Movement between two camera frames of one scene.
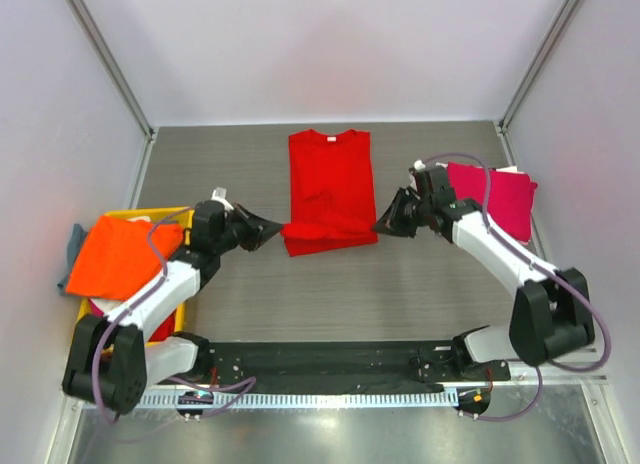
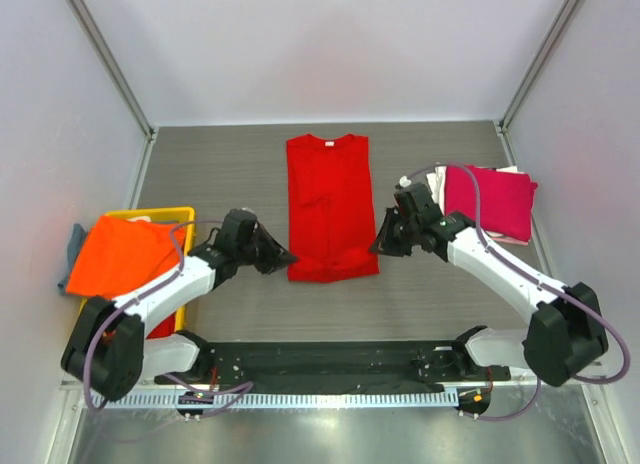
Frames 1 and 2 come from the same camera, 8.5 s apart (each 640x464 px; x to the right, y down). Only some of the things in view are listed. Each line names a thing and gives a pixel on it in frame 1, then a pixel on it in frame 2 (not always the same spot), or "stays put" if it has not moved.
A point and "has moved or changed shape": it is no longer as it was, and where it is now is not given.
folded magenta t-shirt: (509, 195) stays put
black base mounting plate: (345, 366) stays put
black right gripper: (410, 212) -> (400, 232)
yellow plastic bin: (183, 216) stays put
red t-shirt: (332, 192) has moved or changed shape
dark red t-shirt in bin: (165, 329) stays put
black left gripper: (258, 230) -> (276, 256)
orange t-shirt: (117, 255) stays put
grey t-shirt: (77, 239) stays put
